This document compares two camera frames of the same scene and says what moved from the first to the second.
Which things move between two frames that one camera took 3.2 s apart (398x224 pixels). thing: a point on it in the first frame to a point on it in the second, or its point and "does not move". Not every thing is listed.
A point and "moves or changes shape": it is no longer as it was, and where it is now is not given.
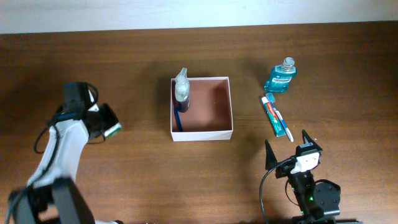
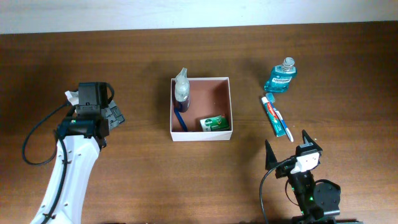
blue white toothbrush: [270, 98] does not move
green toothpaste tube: [275, 120] does not move
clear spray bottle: [181, 86] does not move
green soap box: [111, 130] moves or changes shape
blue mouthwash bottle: [281, 76] does not move
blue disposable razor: [182, 107] moves or changes shape
